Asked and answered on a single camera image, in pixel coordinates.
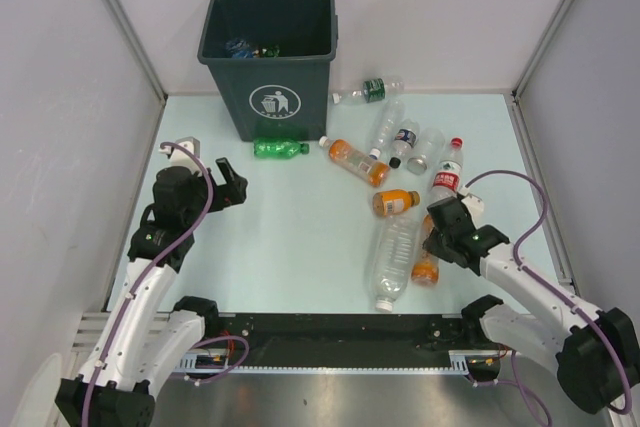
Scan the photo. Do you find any orange jasmine tea bottle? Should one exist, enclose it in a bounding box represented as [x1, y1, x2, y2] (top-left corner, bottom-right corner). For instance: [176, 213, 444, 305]
[411, 215, 439, 286]

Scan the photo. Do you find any orange juice bottle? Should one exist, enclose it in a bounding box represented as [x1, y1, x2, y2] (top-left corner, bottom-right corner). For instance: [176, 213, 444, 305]
[372, 189, 421, 217]

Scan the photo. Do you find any blue label water bottle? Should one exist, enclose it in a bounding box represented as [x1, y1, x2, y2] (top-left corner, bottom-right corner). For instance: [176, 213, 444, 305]
[224, 38, 255, 58]

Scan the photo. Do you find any green bottle with cap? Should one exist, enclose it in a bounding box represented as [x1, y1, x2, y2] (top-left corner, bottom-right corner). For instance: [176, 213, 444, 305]
[253, 45, 280, 58]

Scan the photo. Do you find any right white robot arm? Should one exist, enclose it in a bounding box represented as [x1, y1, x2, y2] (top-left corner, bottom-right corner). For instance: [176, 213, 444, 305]
[425, 198, 639, 414]

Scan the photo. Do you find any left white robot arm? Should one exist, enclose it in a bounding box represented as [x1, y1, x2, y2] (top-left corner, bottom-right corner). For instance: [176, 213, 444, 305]
[55, 158, 249, 426]

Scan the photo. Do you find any green bottle near bin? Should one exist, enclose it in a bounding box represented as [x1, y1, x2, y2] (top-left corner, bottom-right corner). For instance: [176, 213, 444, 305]
[253, 138, 310, 160]

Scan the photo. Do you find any dark green plastic bin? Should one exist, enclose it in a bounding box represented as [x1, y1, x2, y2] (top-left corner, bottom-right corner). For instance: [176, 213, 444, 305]
[197, 0, 338, 141]

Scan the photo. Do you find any red label water bottle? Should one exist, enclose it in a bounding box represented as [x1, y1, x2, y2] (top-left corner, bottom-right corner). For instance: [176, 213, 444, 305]
[428, 137, 464, 205]

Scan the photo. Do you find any large clear bottle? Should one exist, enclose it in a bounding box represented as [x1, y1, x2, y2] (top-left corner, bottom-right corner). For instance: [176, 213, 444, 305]
[365, 215, 419, 314]

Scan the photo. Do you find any clear cup silver base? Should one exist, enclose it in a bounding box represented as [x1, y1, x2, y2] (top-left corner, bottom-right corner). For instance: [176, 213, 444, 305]
[406, 128, 444, 175]

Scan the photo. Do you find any orange tea bottle white cap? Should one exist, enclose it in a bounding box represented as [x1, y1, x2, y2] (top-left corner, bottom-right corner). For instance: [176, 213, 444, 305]
[318, 136, 390, 187]

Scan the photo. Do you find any pepsi label clear bottle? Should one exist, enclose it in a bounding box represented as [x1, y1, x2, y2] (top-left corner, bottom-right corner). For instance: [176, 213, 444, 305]
[389, 119, 420, 169]

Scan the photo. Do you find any clear bottle white cap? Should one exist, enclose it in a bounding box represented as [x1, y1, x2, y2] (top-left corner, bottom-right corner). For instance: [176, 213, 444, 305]
[367, 97, 405, 160]

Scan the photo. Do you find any green label clear bottle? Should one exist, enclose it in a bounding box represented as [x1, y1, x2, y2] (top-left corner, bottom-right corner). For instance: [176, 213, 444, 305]
[329, 76, 405, 105]

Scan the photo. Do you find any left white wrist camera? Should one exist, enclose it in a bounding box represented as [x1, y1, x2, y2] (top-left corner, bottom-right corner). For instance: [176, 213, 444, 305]
[159, 137, 202, 176]

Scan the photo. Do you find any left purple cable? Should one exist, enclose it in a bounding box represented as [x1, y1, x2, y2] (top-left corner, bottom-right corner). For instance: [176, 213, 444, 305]
[82, 142, 250, 427]

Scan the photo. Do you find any purple cable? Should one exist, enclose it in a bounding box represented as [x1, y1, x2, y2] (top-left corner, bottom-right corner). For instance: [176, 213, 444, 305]
[462, 170, 634, 427]
[82, 142, 250, 427]

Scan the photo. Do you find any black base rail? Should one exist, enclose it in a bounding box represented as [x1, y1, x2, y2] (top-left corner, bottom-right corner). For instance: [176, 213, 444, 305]
[204, 313, 504, 370]

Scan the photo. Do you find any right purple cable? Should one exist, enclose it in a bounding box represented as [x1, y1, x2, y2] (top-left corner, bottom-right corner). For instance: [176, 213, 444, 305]
[462, 170, 634, 427]

